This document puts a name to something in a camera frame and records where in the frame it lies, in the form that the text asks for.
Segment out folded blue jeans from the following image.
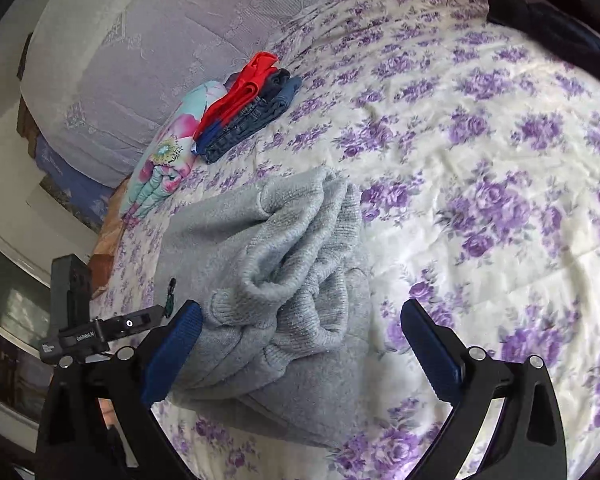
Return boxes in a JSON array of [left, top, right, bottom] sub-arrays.
[[200, 69, 303, 165]]

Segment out folded red blue garment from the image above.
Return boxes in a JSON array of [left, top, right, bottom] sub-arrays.
[[192, 51, 281, 145]]

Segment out white window frame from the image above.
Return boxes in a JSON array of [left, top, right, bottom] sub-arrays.
[[0, 220, 56, 436]]

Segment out grey fleece sweatshirt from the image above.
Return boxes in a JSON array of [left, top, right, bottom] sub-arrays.
[[152, 166, 373, 450]]

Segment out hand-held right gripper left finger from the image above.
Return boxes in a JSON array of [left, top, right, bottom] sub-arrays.
[[35, 299, 204, 480]]

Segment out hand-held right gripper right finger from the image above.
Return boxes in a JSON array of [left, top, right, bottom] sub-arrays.
[[400, 299, 567, 480]]

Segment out orange brown pillow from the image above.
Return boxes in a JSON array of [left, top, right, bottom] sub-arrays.
[[90, 180, 131, 297]]

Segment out dark cloth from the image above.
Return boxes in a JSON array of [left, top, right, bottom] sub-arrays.
[[486, 0, 600, 92]]

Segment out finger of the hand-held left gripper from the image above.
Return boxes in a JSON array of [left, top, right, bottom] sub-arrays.
[[92, 304, 167, 343]]

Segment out blue patterned pillow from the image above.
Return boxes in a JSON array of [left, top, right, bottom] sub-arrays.
[[32, 135, 116, 233]]

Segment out folded floral quilt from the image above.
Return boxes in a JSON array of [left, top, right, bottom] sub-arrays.
[[120, 80, 231, 223]]

